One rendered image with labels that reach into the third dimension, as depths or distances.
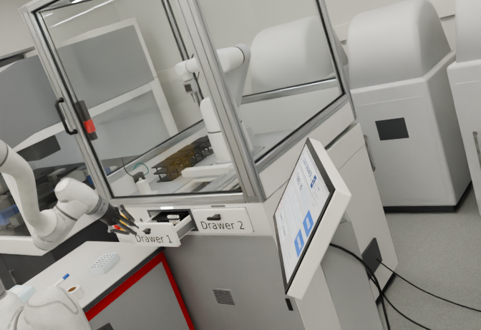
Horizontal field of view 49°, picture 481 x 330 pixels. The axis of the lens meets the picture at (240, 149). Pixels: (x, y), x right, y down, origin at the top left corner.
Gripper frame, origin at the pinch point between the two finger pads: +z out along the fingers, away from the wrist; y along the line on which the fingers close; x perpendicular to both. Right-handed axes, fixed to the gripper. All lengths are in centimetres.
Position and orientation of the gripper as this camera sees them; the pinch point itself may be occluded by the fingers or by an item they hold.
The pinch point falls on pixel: (137, 231)
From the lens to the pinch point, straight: 232.5
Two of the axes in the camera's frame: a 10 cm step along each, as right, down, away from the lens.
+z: 5.8, 5.2, 6.3
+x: -7.7, 0.9, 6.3
